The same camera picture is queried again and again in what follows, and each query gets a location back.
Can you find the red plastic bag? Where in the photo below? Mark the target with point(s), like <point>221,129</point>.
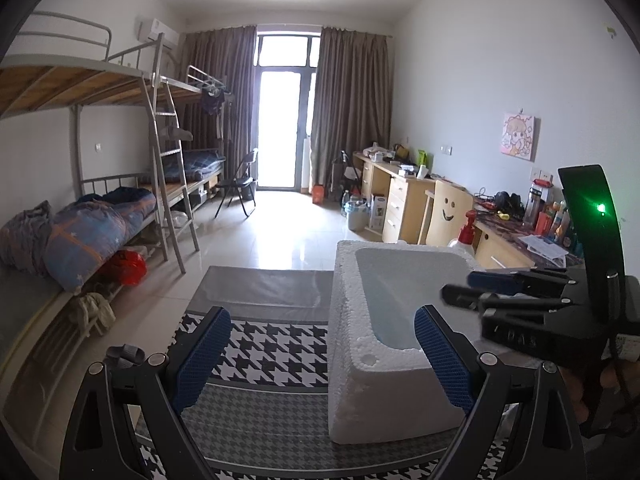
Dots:
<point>127,265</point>

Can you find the grey slipper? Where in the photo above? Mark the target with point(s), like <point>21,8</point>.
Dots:
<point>125,355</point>

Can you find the red box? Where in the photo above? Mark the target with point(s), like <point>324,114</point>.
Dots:
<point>544,222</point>

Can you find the wooden chair with smiley face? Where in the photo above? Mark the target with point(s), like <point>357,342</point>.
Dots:
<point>450,210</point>

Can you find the grey metal bunk bed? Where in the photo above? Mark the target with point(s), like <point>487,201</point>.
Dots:
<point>60,80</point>
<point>190,87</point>

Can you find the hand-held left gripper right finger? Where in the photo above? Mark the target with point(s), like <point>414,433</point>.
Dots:
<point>445,360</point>

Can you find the beige cloth heap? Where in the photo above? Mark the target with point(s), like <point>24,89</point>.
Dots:
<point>92,312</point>

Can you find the dark hanging clothes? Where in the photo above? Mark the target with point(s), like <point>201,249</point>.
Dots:
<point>212,102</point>

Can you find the glass balcony door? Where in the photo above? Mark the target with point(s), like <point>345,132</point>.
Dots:
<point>285,125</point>

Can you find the grey bed mattress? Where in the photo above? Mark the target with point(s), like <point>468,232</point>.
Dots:
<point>25,305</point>

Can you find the brown curtain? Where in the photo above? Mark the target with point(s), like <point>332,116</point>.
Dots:
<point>220,60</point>
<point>350,100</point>

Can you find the white air conditioner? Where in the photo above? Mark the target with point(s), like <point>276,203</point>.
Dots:
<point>155,32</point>

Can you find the white spray bottle red nozzle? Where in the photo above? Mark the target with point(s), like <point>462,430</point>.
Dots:
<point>467,240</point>

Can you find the white cardboard box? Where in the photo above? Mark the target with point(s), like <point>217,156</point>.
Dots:
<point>378,211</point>

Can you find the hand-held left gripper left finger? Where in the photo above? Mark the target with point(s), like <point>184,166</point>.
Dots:
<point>200,360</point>

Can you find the blue plaid bedding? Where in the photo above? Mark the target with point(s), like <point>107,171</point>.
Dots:
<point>200,162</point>

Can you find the green packet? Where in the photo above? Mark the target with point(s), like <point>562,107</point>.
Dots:
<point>422,157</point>

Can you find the grey metal bed ladder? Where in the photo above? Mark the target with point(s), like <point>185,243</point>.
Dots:
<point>167,170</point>

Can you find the black folding chair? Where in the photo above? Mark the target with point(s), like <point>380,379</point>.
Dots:
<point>245,170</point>

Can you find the white styrofoam box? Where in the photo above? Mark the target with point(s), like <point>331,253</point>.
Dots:
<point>350,310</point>

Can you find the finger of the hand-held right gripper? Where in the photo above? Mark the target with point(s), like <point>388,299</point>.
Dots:
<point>492,281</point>
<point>465,294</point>

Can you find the grey patterned bedding bundle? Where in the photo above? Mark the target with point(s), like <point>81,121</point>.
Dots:
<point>25,240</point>

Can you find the light wooden desk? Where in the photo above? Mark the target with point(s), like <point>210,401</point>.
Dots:
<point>500,247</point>
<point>405,200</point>

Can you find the pink cartoon wall picture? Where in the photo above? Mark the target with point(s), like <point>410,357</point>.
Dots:
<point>520,136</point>

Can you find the dark thermos bottle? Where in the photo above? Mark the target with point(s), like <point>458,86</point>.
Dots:
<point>534,205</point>

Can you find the blue orange patterned quilt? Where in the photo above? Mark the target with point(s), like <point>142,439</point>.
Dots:
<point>95,235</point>

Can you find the white bucket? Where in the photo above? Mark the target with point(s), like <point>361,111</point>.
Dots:
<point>357,217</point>

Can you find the dark floor bag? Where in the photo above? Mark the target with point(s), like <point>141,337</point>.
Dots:
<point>345,175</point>

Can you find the printed paper sheets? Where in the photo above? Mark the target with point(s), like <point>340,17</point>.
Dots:
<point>545,247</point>

